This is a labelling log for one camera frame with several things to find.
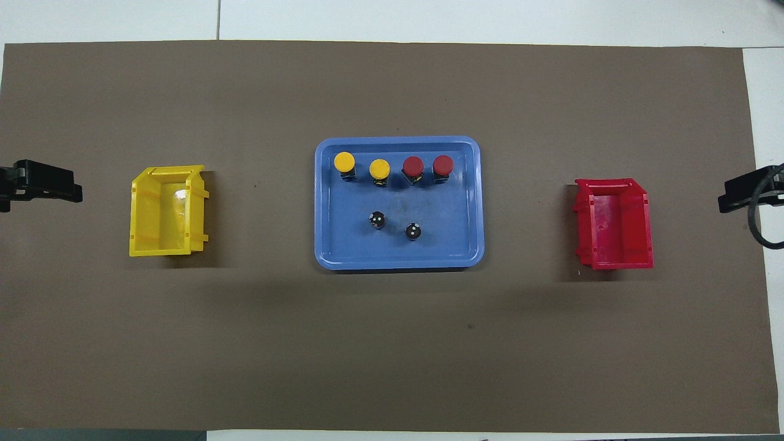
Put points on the yellow push button switch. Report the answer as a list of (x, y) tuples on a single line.
[(380, 168), (344, 162)]

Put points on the red push button switch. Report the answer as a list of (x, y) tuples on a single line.
[(443, 163), (413, 165)]

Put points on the yellow plastic storage bin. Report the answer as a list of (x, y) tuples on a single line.
[(162, 233)]

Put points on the red plastic storage bin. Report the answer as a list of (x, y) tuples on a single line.
[(615, 233)]

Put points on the blue plastic tray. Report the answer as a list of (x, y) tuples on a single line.
[(441, 208)]

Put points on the small black cylindrical capacitor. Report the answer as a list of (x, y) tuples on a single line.
[(377, 220), (413, 231)]

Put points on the brown paper table mat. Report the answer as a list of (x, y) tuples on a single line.
[(392, 355)]

